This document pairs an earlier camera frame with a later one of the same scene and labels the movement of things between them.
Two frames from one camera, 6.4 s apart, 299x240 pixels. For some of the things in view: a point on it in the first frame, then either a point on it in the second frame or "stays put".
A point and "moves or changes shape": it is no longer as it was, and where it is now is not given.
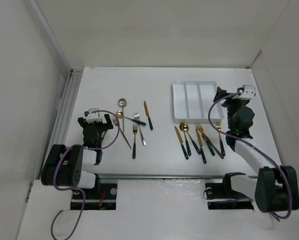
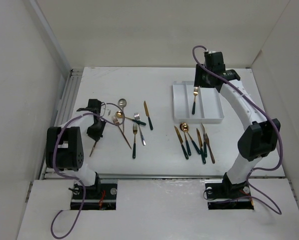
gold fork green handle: (210, 147) moves or changes shape
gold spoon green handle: (187, 144) stays put
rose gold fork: (209, 141) moves or changes shape
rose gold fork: (116, 123) stays put
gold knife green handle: (181, 140) stays put
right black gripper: (232, 99) -> (198, 80)
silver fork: (137, 117) stays put
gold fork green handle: (135, 130) stays put
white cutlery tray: (192, 101) stays put
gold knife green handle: (201, 146) stays put
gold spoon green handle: (119, 114) stays put
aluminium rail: (60, 128) stays put
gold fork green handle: (218, 126) -> (195, 92)
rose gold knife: (207, 138) moves or changes shape
